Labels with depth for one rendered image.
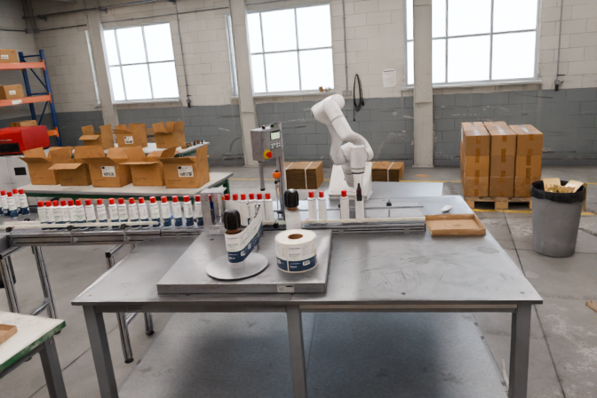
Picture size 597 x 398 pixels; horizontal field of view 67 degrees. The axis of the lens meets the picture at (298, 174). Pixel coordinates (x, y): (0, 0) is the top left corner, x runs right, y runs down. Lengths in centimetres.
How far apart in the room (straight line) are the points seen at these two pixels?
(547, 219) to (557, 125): 369
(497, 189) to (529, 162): 47
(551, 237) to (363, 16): 486
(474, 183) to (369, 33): 339
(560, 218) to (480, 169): 150
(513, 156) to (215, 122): 556
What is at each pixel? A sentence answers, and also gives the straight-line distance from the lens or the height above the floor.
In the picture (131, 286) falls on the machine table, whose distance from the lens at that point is 245.
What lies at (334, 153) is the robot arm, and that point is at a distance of 307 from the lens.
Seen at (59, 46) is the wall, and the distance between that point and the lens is 1115.
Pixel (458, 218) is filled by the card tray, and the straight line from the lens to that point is 298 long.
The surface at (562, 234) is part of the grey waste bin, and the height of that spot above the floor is 23.
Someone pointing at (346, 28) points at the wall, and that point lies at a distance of 805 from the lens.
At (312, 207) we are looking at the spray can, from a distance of 275.
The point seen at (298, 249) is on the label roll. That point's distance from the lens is 214.
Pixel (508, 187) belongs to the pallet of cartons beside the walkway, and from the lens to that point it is 585.
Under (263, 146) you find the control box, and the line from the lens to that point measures 271.
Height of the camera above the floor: 184
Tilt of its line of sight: 14 degrees down
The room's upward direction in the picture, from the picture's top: 4 degrees counter-clockwise
